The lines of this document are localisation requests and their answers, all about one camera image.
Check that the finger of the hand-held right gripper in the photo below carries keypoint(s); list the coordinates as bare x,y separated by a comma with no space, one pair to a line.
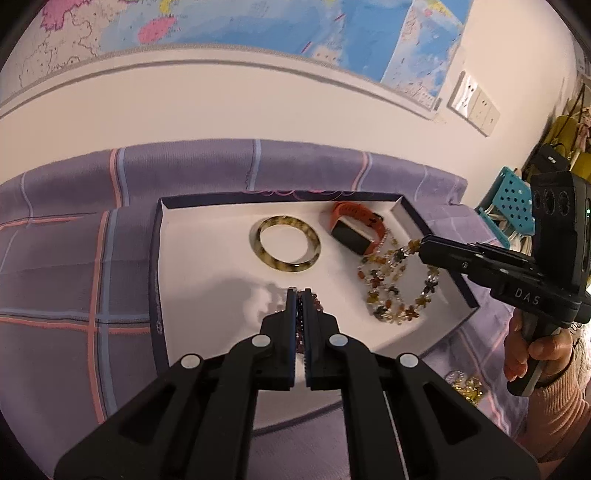
512,262
457,263

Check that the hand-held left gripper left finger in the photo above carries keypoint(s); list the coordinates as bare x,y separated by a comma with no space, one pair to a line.
291,332

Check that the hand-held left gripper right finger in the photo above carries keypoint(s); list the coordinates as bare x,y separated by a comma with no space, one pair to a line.
311,332

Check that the amber speckled bangle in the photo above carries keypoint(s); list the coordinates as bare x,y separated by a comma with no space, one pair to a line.
281,267

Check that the dark purple shallow box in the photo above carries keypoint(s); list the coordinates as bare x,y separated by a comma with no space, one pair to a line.
221,295

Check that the person's right forearm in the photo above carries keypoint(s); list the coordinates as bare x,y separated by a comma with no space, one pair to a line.
563,415

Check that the person's right hand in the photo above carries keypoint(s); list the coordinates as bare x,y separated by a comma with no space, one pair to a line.
551,353

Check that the teal perforated plastic basket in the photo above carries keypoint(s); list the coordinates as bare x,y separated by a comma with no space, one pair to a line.
508,194

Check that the black bag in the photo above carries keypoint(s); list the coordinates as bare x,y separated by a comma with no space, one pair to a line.
551,159

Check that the yellow bag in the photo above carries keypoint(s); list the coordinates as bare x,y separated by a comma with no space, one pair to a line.
563,131

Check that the purple plaid blanket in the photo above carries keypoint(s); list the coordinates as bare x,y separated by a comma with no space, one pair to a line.
69,277

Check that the white wall socket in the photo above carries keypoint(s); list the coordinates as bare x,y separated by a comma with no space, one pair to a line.
480,108
492,121
462,94

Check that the colourful wall map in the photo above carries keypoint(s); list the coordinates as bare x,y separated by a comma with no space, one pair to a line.
277,23

